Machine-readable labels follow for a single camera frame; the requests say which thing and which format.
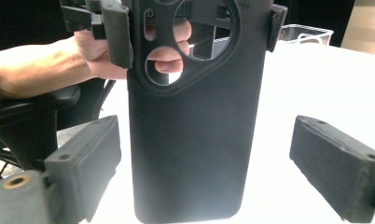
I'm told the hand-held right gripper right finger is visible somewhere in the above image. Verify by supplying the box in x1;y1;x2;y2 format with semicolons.
289;115;375;224

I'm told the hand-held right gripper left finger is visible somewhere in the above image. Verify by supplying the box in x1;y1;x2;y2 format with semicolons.
44;115;122;224

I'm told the clear plastic box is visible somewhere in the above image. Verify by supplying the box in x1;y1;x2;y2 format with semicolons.
277;23;335;47

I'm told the black phone case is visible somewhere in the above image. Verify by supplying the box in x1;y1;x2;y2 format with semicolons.
126;0;272;224

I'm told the black clamp fixture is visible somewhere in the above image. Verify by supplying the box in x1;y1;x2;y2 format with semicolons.
0;0;357;54

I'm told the white table sheet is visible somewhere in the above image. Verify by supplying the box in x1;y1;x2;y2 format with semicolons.
56;41;375;224

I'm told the black chair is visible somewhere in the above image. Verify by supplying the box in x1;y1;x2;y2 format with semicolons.
0;77;117;188

